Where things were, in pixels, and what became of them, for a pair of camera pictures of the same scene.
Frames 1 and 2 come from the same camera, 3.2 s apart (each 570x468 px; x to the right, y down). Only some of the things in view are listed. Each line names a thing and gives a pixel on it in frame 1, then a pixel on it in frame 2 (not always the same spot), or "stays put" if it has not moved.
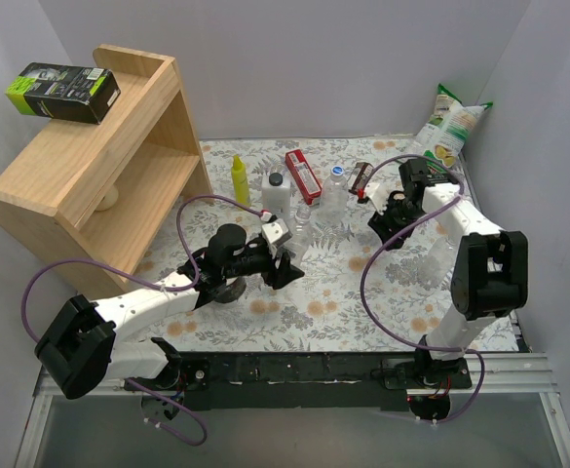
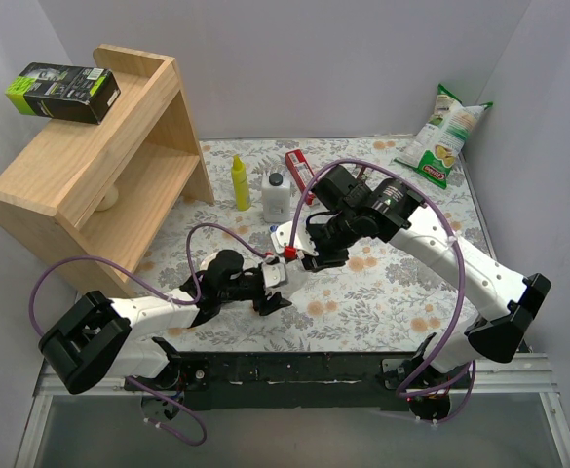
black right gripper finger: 380,224 to 308,262
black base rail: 315,379 stays put
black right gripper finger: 399,244 to 316,263
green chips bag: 447,130 stays put
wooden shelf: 93,205 stays put
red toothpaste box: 304,176 stays put
